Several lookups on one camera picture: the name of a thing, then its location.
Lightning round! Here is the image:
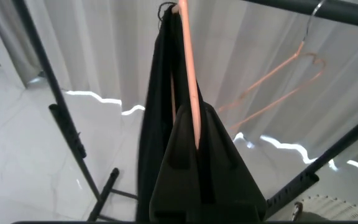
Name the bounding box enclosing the black clothes rack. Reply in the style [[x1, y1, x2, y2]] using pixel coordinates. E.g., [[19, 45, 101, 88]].
[[11, 0, 358, 222]]

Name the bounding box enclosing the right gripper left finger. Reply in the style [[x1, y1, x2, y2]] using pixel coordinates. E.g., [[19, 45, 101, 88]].
[[149, 103, 203, 222]]

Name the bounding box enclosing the white laundry basket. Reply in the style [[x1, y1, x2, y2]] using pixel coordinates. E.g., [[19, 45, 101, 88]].
[[292, 194, 358, 222]]

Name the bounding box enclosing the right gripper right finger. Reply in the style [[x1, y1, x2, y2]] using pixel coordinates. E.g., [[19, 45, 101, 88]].
[[199, 102, 267, 222]]

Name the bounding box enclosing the black garment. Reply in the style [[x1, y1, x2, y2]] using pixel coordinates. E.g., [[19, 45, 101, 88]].
[[135, 1, 217, 222]]

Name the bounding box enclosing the pink clothes hanger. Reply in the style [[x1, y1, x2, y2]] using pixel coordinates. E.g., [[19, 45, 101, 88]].
[[170, 0, 202, 151], [218, 0, 328, 131]]

